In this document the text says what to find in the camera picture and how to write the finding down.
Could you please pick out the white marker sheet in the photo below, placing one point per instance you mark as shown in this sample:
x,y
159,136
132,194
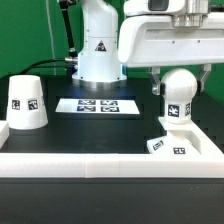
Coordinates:
x,y
97,106

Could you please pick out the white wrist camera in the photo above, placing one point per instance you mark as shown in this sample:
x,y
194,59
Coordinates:
x,y
140,7

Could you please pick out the white lamp base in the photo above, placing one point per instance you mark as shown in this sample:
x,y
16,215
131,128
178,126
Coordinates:
x,y
175,142

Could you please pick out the white lamp bulb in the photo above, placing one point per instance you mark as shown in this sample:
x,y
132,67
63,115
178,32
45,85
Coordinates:
x,y
180,88

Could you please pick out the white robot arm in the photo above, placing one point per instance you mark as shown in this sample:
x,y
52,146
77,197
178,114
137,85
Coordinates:
x,y
98,62

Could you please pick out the white fence wall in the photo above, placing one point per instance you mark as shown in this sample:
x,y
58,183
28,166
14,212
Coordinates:
x,y
208,164

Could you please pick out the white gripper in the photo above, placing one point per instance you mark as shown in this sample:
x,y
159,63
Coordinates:
x,y
152,41

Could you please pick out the white lamp shade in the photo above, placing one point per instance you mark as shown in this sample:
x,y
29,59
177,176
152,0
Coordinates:
x,y
26,109

